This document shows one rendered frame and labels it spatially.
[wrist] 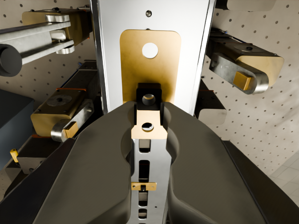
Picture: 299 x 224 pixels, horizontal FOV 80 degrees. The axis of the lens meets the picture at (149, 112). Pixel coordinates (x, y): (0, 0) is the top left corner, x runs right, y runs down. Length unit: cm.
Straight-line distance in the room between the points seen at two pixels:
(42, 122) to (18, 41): 20
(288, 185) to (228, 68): 261
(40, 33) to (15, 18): 50
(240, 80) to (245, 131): 66
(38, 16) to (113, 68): 15
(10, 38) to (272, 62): 40
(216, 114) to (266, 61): 17
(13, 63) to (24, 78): 66
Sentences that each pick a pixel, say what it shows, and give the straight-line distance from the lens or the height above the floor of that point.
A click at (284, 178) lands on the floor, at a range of 277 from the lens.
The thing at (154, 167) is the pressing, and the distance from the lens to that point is 57.
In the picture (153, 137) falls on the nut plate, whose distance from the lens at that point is 15.
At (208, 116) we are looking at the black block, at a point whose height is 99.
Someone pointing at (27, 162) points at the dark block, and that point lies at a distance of 44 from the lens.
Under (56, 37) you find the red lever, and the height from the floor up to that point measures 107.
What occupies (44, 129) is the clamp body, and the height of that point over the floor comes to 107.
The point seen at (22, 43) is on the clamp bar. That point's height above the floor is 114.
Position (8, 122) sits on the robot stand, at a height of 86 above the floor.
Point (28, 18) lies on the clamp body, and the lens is 37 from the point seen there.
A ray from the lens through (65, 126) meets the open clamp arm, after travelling 38.
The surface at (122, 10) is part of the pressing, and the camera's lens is 37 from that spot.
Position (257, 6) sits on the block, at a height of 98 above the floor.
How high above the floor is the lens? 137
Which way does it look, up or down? 58 degrees down
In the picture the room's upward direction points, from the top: 179 degrees clockwise
